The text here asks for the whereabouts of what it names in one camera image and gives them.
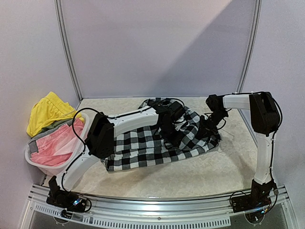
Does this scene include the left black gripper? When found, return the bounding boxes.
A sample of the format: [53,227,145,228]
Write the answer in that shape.
[160,123,183,146]

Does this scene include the black white plaid shirt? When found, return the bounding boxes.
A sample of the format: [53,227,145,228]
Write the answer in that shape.
[101,107,221,172]

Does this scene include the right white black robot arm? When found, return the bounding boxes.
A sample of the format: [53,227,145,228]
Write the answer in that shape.
[201,92,283,208]

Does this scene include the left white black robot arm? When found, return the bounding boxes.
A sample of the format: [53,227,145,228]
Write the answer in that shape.
[49,101,185,207]

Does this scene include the white plastic laundry basket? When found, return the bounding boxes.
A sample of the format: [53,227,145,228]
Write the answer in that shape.
[24,113,90,176]

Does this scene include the olive green garment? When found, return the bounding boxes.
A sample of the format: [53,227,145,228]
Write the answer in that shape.
[41,119,72,133]

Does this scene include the pink printed garment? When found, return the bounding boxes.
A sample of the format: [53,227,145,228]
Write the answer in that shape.
[30,118,84,167]

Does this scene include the yellow shorts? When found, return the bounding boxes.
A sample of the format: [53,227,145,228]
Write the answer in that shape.
[26,92,77,137]

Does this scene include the grey garment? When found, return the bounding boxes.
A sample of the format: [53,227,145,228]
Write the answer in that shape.
[28,132,47,153]

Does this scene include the right aluminium frame post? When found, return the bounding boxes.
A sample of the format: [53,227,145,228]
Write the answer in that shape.
[233,0,263,96]

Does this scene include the aluminium frame post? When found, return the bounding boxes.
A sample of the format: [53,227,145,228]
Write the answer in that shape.
[233,0,263,96]
[54,0,83,102]

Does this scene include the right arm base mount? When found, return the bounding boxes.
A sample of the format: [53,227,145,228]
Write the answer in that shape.
[229,191,278,215]

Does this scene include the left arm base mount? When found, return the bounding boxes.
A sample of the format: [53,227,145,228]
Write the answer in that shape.
[46,176,92,213]

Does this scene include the left aluminium frame post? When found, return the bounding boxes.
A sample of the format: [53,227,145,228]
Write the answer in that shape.
[54,0,83,102]

